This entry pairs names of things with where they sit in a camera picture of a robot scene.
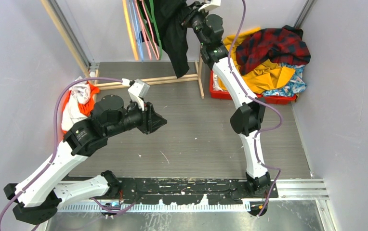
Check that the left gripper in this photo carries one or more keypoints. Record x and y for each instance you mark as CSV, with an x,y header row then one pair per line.
x,y
150,119

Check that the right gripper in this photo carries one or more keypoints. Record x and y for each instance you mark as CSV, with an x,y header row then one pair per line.
x,y
193,13

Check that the black pleated skirt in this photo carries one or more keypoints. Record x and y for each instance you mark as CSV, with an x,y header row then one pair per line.
x,y
169,15

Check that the blue patterned garment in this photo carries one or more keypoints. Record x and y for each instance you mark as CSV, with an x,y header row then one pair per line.
x,y
295,85

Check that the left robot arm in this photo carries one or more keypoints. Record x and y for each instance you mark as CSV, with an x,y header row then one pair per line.
x,y
39,197

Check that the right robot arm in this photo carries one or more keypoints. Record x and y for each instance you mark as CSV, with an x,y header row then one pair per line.
x,y
246,120

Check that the green hanger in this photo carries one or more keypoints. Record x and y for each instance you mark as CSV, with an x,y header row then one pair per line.
x,y
154,24

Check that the pink hanger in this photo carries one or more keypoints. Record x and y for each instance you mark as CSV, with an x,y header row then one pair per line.
x,y
148,32

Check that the blue hanger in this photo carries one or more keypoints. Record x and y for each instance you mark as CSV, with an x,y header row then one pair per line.
x,y
136,29

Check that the orange hanger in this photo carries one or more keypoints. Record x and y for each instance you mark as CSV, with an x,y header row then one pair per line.
x,y
129,29

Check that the wooden clothes rack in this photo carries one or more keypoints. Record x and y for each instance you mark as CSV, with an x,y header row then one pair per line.
x,y
94,68

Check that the red plastic bin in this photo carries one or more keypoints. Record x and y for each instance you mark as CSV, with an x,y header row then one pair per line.
x,y
277,99

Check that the white and orange clothes pile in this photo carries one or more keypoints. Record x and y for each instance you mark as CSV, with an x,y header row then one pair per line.
x,y
78,103

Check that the yellow garment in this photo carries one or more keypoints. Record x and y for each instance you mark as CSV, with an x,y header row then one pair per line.
x,y
267,75

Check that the red plaid shirt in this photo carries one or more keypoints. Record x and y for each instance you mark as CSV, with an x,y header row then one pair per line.
x,y
279,45

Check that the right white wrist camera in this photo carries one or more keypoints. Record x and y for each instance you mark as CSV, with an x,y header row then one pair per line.
x,y
210,5

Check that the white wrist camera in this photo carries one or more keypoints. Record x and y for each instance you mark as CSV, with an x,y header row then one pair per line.
x,y
210,5
137,91

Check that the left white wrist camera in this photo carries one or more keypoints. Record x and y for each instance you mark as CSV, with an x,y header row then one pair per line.
x,y
137,91

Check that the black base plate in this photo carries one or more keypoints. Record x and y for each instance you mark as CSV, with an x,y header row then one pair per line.
x,y
182,191

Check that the aluminium frame post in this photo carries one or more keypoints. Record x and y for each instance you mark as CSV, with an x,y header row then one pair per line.
x,y
70,36

